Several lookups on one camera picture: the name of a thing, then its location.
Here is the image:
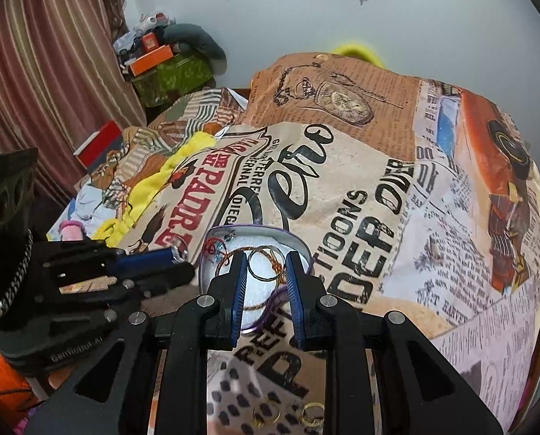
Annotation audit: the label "yellow green ring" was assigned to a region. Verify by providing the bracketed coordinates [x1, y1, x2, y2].
[331, 38, 382, 62]

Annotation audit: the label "gold hoop earring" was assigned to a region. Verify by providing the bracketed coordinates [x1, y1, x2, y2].
[252, 402, 280, 427]
[299, 401, 326, 425]

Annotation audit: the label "small gold bangle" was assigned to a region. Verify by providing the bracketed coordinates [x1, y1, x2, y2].
[246, 245, 289, 282]

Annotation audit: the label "pink cup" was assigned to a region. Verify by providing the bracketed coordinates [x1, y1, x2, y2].
[59, 220, 88, 241]

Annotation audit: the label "grey cushion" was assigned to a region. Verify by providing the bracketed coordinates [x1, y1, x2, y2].
[163, 22, 228, 62]

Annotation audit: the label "striped pink curtain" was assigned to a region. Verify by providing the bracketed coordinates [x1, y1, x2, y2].
[0, 0, 147, 202]

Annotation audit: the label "brown cord bracelet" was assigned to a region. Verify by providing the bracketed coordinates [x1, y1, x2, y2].
[214, 247, 294, 314]

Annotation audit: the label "white oval jewelry tin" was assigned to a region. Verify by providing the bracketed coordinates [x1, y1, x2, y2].
[199, 225, 317, 332]

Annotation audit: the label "red thread bracelet blue beads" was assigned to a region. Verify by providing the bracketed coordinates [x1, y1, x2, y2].
[204, 233, 235, 278]

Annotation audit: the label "long orange box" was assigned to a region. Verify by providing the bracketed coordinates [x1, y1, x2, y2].
[129, 45, 176, 76]

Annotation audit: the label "orange bag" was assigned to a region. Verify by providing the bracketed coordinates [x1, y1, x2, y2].
[0, 349, 36, 402]

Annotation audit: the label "yellow fleece cloth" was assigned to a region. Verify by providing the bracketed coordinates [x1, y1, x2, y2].
[91, 130, 226, 244]

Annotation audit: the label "pale blue white cloth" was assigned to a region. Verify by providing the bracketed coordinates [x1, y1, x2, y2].
[65, 185, 132, 237]

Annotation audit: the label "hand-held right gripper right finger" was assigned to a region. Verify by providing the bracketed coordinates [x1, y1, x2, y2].
[284, 251, 516, 435]

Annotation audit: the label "newspaper printed blanket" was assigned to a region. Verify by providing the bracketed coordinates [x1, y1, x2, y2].
[48, 52, 540, 435]

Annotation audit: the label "green patterned box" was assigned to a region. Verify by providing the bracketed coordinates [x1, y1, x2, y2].
[129, 53, 214, 108]

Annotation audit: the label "silver key ring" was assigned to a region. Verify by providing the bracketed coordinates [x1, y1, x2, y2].
[172, 236, 192, 264]

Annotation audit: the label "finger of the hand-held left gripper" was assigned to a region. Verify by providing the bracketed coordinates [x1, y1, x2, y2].
[39, 262, 196, 311]
[33, 240, 180, 279]

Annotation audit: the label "braided black white cord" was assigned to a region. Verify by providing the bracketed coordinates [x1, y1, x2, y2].
[0, 229, 34, 319]

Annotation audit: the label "purple thread tassel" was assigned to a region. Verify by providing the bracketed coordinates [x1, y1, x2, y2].
[249, 254, 326, 330]

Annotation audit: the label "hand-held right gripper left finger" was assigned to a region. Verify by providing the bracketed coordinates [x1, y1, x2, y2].
[25, 253, 249, 435]

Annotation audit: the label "red flat box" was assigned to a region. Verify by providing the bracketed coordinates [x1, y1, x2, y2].
[72, 120, 124, 169]

